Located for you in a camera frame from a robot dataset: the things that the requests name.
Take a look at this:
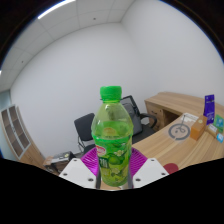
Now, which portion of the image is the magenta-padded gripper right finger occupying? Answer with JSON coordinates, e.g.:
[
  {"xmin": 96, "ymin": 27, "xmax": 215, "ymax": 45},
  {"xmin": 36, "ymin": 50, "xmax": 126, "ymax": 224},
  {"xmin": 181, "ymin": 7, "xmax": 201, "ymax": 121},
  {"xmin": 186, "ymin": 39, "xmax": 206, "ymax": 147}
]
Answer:
[{"xmin": 127, "ymin": 147, "xmax": 170, "ymax": 190}]

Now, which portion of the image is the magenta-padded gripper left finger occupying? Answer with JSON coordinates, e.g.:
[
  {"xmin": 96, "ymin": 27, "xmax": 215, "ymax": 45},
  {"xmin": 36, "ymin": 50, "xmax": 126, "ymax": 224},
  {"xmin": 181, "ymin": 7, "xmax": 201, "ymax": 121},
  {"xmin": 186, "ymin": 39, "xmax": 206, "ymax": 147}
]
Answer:
[{"xmin": 59, "ymin": 148, "xmax": 101, "ymax": 190}]

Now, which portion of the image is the green drink bottle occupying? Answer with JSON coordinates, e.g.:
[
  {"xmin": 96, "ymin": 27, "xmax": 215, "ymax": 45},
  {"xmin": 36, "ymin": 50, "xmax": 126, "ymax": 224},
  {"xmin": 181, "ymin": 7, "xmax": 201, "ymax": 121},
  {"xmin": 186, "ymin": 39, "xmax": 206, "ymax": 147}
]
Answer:
[{"xmin": 91, "ymin": 85, "xmax": 134, "ymax": 188}]

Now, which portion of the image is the large dark brown carton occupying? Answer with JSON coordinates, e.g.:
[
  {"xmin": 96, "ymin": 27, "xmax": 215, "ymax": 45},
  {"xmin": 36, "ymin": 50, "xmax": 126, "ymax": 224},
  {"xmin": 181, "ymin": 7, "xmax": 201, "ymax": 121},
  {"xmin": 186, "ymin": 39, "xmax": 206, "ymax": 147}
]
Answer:
[{"xmin": 42, "ymin": 150, "xmax": 78, "ymax": 175}]

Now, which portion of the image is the black padded office chair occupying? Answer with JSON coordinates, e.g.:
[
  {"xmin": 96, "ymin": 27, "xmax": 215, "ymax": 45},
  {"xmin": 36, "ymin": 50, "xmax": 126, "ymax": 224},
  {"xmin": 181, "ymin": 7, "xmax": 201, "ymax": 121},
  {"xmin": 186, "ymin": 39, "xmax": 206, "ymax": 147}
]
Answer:
[{"xmin": 73, "ymin": 112, "xmax": 98, "ymax": 155}]

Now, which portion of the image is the grey mesh office chair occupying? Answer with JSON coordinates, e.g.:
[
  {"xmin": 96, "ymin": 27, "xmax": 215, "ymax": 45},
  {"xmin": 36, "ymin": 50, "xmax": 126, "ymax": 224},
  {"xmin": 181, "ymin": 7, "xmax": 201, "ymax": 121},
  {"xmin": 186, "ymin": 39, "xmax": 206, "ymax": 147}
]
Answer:
[{"xmin": 119, "ymin": 94, "xmax": 158, "ymax": 145}]

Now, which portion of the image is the orange-brown box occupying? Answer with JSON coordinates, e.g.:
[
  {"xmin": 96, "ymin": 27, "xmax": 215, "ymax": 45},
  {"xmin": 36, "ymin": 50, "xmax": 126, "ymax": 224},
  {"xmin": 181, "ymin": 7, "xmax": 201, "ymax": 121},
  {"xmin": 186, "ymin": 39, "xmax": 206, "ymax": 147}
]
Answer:
[{"xmin": 189, "ymin": 114, "xmax": 208, "ymax": 141}]

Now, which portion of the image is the wooden glass-door shelf cabinet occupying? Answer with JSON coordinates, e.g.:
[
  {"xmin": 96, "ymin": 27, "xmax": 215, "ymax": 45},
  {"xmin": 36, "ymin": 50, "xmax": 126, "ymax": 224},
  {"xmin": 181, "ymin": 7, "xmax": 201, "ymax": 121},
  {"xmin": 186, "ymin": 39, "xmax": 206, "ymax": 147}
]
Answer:
[{"xmin": 0, "ymin": 104, "xmax": 46, "ymax": 168}]

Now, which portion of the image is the wooden side desk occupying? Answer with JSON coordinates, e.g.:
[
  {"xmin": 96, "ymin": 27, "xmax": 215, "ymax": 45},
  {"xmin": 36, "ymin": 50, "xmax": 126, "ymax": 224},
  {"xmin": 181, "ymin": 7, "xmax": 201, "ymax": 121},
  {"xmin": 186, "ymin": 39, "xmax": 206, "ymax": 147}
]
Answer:
[{"xmin": 143, "ymin": 91, "xmax": 209, "ymax": 132}]

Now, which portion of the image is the small tan box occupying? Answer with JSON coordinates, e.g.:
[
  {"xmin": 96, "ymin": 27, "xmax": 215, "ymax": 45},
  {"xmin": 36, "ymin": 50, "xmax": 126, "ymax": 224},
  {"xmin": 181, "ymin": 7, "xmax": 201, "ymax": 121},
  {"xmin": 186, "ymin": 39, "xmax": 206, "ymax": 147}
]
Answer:
[{"xmin": 205, "ymin": 123, "xmax": 219, "ymax": 138}]

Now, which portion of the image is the small blue box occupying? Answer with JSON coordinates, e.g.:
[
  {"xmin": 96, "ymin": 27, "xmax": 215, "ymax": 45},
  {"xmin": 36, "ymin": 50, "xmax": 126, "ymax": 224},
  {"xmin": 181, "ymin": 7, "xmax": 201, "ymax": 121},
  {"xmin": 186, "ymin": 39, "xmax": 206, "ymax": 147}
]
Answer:
[{"xmin": 215, "ymin": 132, "xmax": 224, "ymax": 144}]

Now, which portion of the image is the small green box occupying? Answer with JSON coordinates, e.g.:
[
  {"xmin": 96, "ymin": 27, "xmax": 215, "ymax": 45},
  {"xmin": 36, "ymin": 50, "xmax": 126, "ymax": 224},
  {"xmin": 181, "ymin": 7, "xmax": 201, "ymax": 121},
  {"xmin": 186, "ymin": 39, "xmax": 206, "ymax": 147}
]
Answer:
[{"xmin": 213, "ymin": 114, "xmax": 224, "ymax": 134}]

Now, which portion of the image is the purple standing box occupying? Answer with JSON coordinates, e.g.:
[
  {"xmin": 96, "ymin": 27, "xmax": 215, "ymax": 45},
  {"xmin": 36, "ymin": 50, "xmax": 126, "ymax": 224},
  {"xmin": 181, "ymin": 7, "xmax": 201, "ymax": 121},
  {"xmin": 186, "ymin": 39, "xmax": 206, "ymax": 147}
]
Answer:
[{"xmin": 203, "ymin": 94, "xmax": 216, "ymax": 126}]

